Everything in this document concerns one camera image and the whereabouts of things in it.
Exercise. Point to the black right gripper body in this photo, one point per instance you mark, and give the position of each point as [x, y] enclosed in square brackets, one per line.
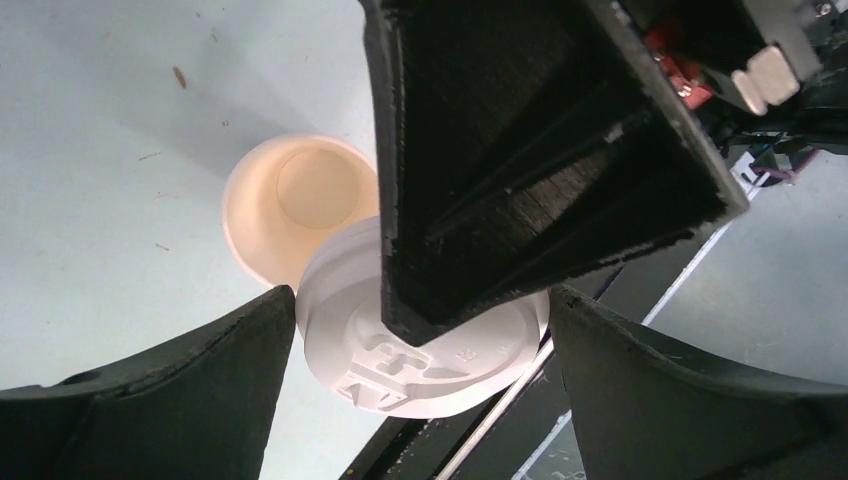
[765, 73]

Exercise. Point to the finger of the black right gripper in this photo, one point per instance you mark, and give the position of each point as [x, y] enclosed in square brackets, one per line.
[520, 144]

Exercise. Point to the single white paper cup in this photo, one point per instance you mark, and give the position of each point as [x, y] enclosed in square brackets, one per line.
[289, 195]

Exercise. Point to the single white cup lid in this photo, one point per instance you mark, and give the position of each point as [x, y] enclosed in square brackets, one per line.
[349, 350]

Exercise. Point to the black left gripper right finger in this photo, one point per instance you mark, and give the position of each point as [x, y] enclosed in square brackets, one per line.
[648, 406]

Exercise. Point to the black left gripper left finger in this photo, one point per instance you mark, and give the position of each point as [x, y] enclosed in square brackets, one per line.
[199, 406]

